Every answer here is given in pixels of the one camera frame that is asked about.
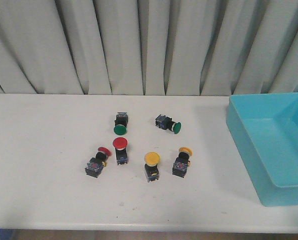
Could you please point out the red push button lying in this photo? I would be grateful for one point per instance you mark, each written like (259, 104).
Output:
(96, 164)

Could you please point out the turquoise plastic box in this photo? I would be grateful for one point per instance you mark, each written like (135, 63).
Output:
(264, 128)

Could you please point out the white pleated curtain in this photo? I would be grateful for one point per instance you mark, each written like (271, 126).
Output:
(148, 47)

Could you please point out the green push button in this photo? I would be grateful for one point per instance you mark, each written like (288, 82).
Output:
(121, 123)
(166, 123)

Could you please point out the green push button right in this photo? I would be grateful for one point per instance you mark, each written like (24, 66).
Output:
(166, 123)

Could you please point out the green push button left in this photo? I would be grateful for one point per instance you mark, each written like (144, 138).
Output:
(121, 123)

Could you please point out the yellow push button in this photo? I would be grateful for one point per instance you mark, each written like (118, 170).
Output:
(182, 162)
(151, 160)

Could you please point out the yellow push button lying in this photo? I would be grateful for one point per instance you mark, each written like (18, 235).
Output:
(182, 162)

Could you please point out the red push button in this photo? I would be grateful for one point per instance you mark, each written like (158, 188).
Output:
(120, 145)
(96, 164)

